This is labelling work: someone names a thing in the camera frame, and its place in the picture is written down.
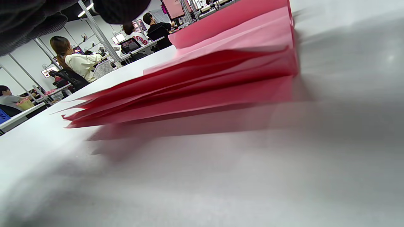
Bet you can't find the person's right hand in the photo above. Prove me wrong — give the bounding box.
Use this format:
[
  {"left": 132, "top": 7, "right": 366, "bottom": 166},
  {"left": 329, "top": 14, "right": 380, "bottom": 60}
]
[{"left": 0, "top": 0, "right": 152, "bottom": 57}]

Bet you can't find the grey pillar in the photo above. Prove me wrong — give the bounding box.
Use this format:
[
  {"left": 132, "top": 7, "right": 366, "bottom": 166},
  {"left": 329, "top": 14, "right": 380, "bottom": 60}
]
[{"left": 77, "top": 0, "right": 123, "bottom": 68}]

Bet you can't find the black chair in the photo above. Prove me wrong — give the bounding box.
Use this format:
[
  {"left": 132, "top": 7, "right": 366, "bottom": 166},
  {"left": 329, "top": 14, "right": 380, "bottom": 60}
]
[
  {"left": 120, "top": 38, "right": 148, "bottom": 62},
  {"left": 50, "top": 69, "right": 90, "bottom": 92}
]

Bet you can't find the grey mesh chair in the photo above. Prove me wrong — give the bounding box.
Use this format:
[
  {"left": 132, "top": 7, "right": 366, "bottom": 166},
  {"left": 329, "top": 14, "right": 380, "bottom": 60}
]
[{"left": 92, "top": 60, "right": 115, "bottom": 79}]

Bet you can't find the pink screen monitor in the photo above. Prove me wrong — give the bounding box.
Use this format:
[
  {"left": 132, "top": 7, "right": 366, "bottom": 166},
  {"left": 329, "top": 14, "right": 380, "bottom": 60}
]
[{"left": 161, "top": 0, "right": 193, "bottom": 21}]

